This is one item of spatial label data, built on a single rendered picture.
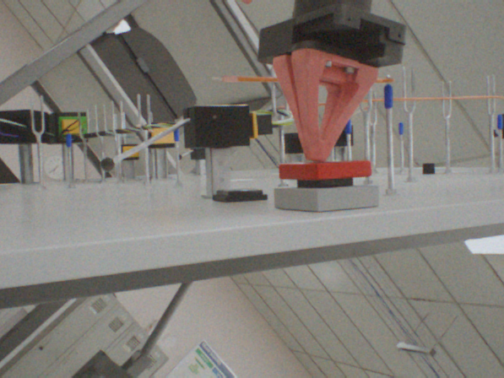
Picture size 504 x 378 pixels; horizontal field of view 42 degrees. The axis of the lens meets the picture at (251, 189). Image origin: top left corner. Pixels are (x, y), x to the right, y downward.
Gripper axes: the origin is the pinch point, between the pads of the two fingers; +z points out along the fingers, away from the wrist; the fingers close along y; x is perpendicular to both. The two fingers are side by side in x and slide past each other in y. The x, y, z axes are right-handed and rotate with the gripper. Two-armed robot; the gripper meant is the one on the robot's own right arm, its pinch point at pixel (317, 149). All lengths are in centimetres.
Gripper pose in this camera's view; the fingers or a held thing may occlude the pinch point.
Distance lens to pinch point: 49.0
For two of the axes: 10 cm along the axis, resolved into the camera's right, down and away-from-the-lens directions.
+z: -1.1, 9.9, -0.3
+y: -5.2, -0.3, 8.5
